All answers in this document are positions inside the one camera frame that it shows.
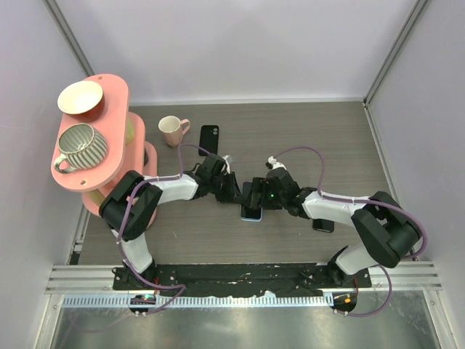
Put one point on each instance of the aluminium frame rail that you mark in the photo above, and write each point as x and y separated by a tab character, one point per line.
110	285

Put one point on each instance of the pink mug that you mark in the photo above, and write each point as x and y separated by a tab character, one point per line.
173	129

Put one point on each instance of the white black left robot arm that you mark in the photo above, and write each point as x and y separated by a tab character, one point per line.
129	208

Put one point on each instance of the pink tiered shelf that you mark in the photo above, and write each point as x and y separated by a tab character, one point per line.
128	149

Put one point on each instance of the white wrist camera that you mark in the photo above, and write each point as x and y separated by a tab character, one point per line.
273	164
228	160

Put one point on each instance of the white bowl red outside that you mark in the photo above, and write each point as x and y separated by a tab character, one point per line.
83	100

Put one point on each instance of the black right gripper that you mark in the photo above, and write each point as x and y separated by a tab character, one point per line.
264	203

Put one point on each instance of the blue smartphone black screen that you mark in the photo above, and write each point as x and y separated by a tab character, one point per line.
246	188

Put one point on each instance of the grey striped mug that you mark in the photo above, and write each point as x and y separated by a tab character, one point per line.
81	146

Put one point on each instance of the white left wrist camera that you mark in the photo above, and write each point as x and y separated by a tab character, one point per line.
228	160

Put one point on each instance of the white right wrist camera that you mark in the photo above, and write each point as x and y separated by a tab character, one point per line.
273	164

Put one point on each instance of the black phone case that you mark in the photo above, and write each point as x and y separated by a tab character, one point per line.
209	140

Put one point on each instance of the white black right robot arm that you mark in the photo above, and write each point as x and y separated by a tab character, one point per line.
387	233

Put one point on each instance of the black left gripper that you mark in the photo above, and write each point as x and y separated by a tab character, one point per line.
233	195

